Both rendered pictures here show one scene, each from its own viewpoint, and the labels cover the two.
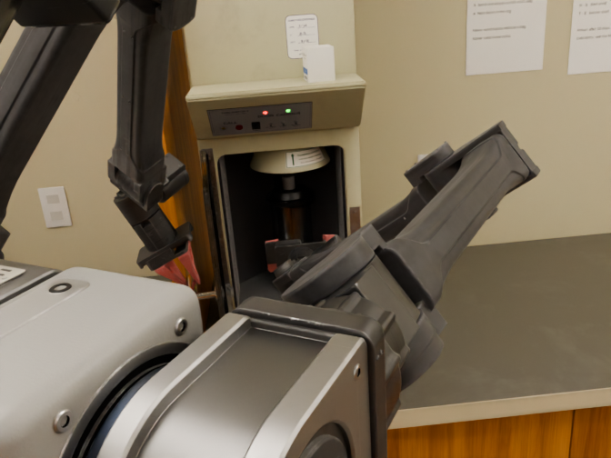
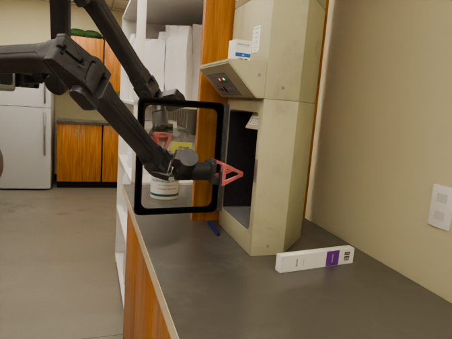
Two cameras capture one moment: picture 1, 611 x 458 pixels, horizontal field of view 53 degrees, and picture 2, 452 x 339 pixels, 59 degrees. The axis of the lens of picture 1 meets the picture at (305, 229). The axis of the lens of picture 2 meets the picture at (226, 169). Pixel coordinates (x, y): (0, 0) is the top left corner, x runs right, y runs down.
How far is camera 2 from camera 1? 1.47 m
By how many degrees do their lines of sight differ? 71
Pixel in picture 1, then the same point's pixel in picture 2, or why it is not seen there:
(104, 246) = not seen: hidden behind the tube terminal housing
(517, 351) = (236, 310)
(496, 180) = (18, 50)
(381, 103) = (416, 125)
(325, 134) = (254, 104)
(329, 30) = (263, 33)
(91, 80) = not seen: hidden behind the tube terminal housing
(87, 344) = not seen: outside the picture
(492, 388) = (177, 294)
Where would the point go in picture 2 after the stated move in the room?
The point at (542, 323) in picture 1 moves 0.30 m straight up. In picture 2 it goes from (294, 328) to (310, 187)
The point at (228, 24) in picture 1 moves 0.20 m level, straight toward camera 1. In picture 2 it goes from (241, 34) to (181, 25)
